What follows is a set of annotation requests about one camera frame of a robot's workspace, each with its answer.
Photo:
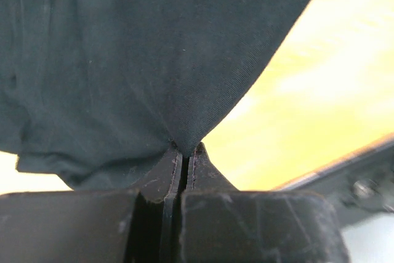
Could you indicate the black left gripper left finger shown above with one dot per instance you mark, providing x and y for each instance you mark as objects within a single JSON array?
[{"x": 128, "y": 225}]

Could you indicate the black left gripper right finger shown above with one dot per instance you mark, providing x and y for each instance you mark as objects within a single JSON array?
[{"x": 223, "y": 224}]

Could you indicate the black t shirt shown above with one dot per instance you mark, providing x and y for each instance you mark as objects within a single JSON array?
[{"x": 96, "y": 91}]

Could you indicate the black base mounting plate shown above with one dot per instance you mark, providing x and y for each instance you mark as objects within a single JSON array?
[{"x": 362, "y": 179}]

